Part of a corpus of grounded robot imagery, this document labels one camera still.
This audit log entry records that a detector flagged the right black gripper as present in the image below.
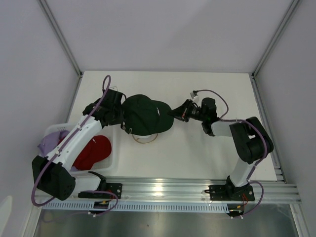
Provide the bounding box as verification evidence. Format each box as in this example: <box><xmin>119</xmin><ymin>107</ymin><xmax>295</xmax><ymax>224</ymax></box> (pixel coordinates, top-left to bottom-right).
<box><xmin>168</xmin><ymin>99</ymin><xmax>206</xmax><ymax>122</ymax></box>

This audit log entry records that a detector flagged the dark green baseball cap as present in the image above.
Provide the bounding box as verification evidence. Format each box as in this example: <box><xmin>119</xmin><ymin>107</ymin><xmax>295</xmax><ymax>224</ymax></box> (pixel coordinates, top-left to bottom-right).
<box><xmin>120</xmin><ymin>94</ymin><xmax>174</xmax><ymax>136</ymax></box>

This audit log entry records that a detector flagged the white baseball cap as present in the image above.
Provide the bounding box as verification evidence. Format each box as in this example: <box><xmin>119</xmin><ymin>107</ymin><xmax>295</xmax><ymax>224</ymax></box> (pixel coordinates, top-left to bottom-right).
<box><xmin>134</xmin><ymin>134</ymin><xmax>155</xmax><ymax>140</ymax></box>

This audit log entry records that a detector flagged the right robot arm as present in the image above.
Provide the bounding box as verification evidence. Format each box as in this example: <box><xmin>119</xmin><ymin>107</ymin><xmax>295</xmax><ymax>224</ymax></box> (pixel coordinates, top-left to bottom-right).
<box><xmin>168</xmin><ymin>97</ymin><xmax>274</xmax><ymax>201</ymax></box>

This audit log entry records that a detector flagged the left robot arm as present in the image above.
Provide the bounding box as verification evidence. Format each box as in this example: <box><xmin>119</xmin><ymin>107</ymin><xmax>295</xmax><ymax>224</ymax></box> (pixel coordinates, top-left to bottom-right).
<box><xmin>31</xmin><ymin>89</ymin><xmax>125</xmax><ymax>201</ymax></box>

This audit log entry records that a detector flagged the red baseball cap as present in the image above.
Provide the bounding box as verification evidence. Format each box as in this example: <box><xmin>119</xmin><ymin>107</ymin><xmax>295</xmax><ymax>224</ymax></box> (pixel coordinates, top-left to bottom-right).
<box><xmin>73</xmin><ymin>135</ymin><xmax>112</xmax><ymax>170</ymax></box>

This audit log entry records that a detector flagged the white plastic basket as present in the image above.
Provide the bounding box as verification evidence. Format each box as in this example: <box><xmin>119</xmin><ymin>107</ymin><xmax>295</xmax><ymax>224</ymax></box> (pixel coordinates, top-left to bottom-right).
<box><xmin>44</xmin><ymin>123</ymin><xmax>118</xmax><ymax>173</ymax></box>

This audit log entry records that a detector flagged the lavender baseball cap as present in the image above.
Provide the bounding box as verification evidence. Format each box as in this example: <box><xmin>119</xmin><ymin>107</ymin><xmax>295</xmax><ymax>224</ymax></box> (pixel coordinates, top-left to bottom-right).
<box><xmin>38</xmin><ymin>130</ymin><xmax>87</xmax><ymax>172</ymax></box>

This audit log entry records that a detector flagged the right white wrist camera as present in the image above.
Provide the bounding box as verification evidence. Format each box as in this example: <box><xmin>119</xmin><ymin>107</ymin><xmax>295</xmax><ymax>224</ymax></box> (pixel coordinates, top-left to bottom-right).
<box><xmin>190</xmin><ymin>90</ymin><xmax>199</xmax><ymax>103</ymax></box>

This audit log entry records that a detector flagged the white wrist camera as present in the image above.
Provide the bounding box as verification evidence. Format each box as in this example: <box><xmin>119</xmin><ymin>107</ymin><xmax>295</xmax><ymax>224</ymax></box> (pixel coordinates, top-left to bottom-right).
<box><xmin>190</xmin><ymin>90</ymin><xmax>199</xmax><ymax>103</ymax></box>
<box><xmin>109</xmin><ymin>86</ymin><xmax>119</xmax><ymax>91</ymax></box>

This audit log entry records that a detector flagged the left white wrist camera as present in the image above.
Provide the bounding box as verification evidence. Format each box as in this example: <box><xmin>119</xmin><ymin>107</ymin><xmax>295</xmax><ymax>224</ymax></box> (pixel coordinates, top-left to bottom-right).
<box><xmin>109</xmin><ymin>86</ymin><xmax>119</xmax><ymax>91</ymax></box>

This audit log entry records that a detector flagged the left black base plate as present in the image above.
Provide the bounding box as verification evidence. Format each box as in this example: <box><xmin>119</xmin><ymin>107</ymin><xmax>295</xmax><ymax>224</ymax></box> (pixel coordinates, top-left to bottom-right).
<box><xmin>78</xmin><ymin>183</ymin><xmax>122</xmax><ymax>199</ymax></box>

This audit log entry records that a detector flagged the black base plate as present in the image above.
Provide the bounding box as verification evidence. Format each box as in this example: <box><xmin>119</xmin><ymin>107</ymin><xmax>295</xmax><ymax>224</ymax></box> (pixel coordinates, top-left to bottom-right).
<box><xmin>78</xmin><ymin>183</ymin><xmax>122</xmax><ymax>199</ymax></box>
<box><xmin>204</xmin><ymin>184</ymin><xmax>255</xmax><ymax>201</ymax></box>

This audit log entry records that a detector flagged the aluminium mounting rail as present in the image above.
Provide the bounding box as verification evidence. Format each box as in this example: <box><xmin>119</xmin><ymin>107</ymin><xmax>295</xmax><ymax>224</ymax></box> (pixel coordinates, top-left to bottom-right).
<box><xmin>32</xmin><ymin>158</ymin><xmax>302</xmax><ymax>204</ymax></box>

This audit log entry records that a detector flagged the white slotted cable duct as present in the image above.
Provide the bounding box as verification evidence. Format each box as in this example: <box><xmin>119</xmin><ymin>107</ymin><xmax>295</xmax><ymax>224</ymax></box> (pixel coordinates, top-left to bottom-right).
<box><xmin>43</xmin><ymin>200</ymin><xmax>229</xmax><ymax>213</ymax></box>

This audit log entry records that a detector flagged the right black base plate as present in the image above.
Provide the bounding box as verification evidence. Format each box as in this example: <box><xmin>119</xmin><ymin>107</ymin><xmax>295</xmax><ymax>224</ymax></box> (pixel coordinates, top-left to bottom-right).
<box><xmin>204</xmin><ymin>184</ymin><xmax>255</xmax><ymax>201</ymax></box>

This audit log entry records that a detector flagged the left aluminium frame post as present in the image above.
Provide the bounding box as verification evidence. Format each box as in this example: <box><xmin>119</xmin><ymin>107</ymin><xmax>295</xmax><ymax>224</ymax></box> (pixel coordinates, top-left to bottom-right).
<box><xmin>37</xmin><ymin>0</ymin><xmax>82</xmax><ymax>78</ymax></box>

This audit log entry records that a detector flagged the aluminium frame post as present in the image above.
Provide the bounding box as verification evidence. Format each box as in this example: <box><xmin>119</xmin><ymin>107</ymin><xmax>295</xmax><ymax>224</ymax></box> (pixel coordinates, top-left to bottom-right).
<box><xmin>37</xmin><ymin>0</ymin><xmax>82</xmax><ymax>78</ymax></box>
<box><xmin>251</xmin><ymin>0</ymin><xmax>302</xmax><ymax>79</ymax></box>

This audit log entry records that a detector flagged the right aluminium frame post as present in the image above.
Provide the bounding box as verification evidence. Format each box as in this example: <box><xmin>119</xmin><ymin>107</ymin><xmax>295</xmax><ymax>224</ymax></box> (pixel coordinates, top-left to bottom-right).
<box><xmin>251</xmin><ymin>0</ymin><xmax>302</xmax><ymax>79</ymax></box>

